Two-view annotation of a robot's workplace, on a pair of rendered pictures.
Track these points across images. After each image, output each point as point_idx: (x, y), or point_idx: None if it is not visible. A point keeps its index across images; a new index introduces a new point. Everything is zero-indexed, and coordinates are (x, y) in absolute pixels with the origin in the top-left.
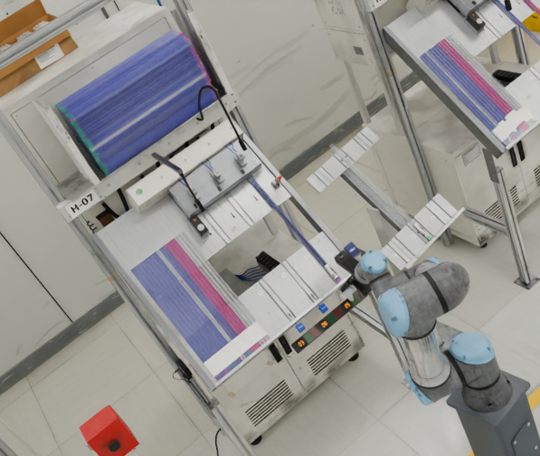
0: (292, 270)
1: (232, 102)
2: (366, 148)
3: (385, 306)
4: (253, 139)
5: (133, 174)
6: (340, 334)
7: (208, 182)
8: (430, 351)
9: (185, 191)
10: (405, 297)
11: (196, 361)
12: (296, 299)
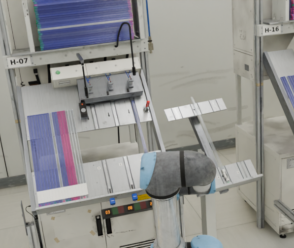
0: (127, 164)
1: (143, 47)
2: (214, 110)
3: (141, 159)
4: (147, 80)
5: (59, 60)
6: (151, 240)
7: (103, 86)
8: (166, 220)
9: (86, 85)
10: (157, 157)
11: (33, 189)
12: (119, 183)
